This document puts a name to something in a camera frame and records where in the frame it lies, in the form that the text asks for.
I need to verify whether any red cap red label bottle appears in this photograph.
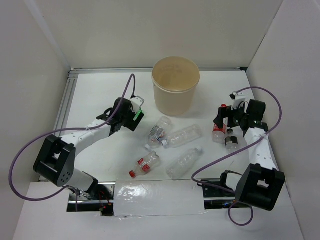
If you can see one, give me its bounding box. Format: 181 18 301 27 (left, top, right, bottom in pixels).
129 151 161 179

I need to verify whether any clear bottle white cap lower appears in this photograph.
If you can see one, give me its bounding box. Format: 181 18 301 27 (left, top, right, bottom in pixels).
165 146 203 180

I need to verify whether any green plastic bottle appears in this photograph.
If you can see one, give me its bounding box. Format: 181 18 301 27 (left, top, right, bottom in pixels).
133 108 143 121

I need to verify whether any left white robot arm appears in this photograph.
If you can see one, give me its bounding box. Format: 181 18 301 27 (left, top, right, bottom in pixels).
33 96 145 200

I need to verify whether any clear bottle white cap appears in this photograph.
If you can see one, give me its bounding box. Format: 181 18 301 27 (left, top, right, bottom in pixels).
165 146 203 180
161 124 203 149

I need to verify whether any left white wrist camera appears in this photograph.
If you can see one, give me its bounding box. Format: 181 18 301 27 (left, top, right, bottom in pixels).
130 96 145 113

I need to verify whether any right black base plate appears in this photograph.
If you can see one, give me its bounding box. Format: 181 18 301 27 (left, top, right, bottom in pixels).
197 183 235 210

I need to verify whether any beige round plastic bin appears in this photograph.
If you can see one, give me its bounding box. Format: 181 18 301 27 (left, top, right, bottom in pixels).
151 56 200 116

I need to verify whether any white taped cover sheet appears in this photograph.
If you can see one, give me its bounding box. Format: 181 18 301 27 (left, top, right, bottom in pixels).
113 180 206 217

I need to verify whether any left metal base mount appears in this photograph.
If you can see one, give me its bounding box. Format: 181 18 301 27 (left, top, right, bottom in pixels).
66 182 116 217

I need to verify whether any clear bottle white cap upper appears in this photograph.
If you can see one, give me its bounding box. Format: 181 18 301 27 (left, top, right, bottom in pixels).
161 124 203 149

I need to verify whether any blue label clear bottle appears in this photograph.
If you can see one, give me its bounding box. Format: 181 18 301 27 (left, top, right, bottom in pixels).
144 116 173 152

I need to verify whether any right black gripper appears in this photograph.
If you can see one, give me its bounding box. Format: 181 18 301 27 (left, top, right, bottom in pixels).
213 102 249 129

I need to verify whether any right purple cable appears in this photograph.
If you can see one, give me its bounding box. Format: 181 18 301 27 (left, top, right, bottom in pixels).
191 86 283 227

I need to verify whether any black label small bottle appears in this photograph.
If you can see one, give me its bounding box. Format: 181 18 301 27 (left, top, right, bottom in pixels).
224 128 239 152

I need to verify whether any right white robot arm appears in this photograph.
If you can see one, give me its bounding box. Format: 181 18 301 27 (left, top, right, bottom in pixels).
213 99 286 211

